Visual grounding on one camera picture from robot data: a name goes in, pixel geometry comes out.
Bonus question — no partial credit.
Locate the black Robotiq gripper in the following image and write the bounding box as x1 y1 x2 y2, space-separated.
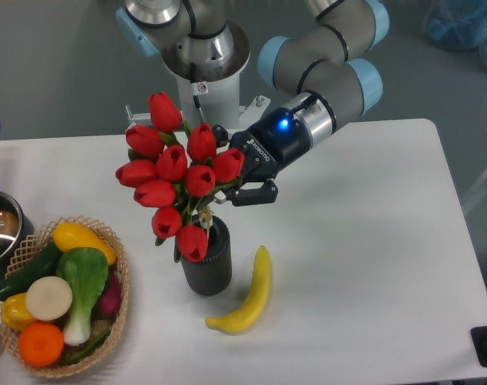
212 107 311 207

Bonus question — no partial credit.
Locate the red tulip bouquet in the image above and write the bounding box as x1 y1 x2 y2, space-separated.
116 92 245 263

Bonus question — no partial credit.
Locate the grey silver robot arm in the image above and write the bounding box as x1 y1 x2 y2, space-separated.
116 1 389 206

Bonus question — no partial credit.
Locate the dark grey ribbed vase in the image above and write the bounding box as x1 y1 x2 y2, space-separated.
181 216 232 296

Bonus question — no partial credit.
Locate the yellow banana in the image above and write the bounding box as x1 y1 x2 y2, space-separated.
205 245 271 334

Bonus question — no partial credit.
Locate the green bok choy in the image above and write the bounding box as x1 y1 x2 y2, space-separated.
56 247 108 346

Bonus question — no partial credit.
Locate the yellow squash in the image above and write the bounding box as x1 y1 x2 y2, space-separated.
52 221 117 265

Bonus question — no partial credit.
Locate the purple sweet potato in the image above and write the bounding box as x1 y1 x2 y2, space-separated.
96 270 122 316

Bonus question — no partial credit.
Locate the dark green cucumber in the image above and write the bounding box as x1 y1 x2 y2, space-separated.
0 241 62 302

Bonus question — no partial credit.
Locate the woven wicker basket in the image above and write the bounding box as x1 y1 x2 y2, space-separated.
2 216 129 378

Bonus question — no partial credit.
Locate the white round radish slice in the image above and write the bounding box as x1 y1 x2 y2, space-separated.
26 276 73 321

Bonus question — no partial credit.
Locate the blue plastic bag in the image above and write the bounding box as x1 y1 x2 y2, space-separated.
424 1 487 68

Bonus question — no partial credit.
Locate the green chili pepper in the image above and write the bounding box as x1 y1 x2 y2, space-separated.
62 328 111 366

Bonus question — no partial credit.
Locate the orange fruit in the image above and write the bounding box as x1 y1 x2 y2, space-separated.
18 322 64 367

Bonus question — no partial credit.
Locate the yellow bell pepper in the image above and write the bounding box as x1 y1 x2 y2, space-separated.
1 293 37 331

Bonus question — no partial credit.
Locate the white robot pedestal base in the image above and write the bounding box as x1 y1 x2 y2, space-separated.
124 43 272 135

